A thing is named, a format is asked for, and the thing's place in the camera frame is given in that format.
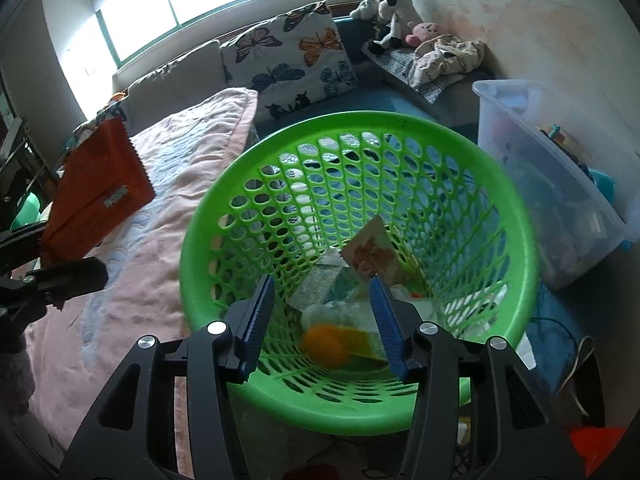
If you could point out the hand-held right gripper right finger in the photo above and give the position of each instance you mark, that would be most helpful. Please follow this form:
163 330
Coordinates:
386 325

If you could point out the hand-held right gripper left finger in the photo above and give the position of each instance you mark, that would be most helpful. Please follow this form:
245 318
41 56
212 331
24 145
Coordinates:
257 325

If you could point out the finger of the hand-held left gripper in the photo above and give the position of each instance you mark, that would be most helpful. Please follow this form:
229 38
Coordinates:
20 245
75 275

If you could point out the clear plastic bottle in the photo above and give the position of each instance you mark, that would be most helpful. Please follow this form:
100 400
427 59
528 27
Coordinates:
335 312

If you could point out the orange peel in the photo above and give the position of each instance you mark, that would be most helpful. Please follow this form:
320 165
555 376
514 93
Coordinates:
325 345

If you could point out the orange snack packet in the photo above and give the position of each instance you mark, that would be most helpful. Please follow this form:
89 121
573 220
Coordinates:
95 180

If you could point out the green plastic basket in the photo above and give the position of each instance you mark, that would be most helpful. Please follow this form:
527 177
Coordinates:
210 240

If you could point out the person's left forearm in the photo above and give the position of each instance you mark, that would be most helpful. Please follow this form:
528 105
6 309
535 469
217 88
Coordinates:
15 370

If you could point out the green plastic tub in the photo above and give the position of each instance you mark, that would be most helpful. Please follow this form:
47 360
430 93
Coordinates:
27 212

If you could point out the white paper wrapper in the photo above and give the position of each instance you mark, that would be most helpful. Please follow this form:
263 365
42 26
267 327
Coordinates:
315 282

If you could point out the brown printed packet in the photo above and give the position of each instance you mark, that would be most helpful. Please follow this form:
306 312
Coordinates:
372 250

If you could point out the metal rack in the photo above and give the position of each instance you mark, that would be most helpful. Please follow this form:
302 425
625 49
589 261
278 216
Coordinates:
25 155

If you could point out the white paper sheet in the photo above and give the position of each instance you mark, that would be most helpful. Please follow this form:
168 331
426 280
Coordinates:
526 352

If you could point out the small butterfly print pillow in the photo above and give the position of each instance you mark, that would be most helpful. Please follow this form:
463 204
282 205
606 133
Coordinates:
100 120

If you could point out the pink blanket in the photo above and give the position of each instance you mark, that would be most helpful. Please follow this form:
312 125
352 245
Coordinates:
170 160

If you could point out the white pillow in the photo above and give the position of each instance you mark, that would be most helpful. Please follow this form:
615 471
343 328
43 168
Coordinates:
170 80

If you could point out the clear plastic storage bin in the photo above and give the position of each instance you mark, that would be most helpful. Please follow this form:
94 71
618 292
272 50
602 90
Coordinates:
540 160

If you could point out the blue bed sheet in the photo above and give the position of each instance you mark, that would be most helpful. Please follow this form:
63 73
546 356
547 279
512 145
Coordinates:
380 95

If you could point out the red plastic object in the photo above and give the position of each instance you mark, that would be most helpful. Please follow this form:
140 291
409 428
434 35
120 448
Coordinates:
597 450

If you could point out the patterned grey mat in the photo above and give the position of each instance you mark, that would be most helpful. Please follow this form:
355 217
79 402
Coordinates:
395 62

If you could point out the large butterfly print pillow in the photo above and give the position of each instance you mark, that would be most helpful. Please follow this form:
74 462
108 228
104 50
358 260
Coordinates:
295 55

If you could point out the crumpled printed cloth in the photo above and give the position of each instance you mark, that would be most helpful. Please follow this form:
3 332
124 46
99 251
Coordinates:
445 57

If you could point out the pink plush toy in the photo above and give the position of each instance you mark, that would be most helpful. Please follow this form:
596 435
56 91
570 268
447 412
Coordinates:
422 32

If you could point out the cow plush toy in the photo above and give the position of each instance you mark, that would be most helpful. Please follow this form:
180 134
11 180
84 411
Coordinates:
395 10

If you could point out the white plush toy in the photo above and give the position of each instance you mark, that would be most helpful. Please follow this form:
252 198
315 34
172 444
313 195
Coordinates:
364 9

